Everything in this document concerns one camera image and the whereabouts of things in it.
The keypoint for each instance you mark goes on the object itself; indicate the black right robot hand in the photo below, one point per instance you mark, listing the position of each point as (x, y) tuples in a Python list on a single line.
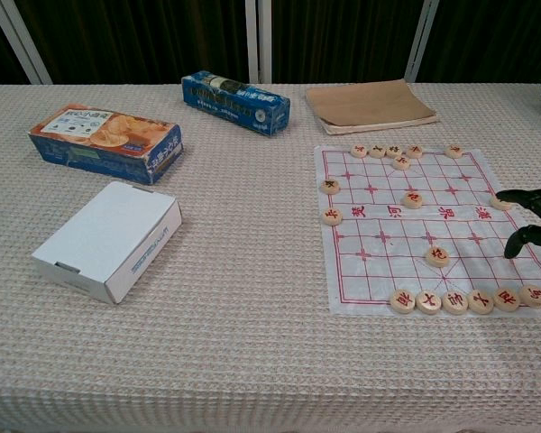
[(539, 236)]

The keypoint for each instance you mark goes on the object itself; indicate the brown paper notebook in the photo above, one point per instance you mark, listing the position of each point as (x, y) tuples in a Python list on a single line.
[(369, 106)]

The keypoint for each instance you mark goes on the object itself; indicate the wooden round chess piece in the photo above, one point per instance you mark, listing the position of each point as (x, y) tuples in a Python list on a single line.
[(455, 301), (330, 186), (428, 302), (332, 216), (507, 298), (401, 162), (377, 151), (454, 151), (533, 295), (415, 151), (500, 203), (437, 256), (393, 150), (481, 301), (412, 199), (359, 150), (402, 302)]

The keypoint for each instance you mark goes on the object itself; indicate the blue elongated carton box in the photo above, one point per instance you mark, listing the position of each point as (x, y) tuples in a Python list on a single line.
[(236, 104)]

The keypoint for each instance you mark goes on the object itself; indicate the beige woven tablecloth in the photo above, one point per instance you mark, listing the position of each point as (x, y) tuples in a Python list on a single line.
[(234, 288)]

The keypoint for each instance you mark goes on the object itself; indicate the white metal frame post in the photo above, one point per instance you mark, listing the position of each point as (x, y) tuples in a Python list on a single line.
[(258, 41), (20, 41), (421, 39)]

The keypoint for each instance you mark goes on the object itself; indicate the white cardboard box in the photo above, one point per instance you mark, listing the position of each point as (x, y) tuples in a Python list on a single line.
[(107, 241)]

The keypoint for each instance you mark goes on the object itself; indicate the Chinese chess board sheet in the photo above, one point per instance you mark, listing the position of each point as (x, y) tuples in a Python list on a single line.
[(426, 225)]

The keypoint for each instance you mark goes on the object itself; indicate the orange and blue snack box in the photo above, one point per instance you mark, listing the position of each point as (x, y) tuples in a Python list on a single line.
[(106, 143)]

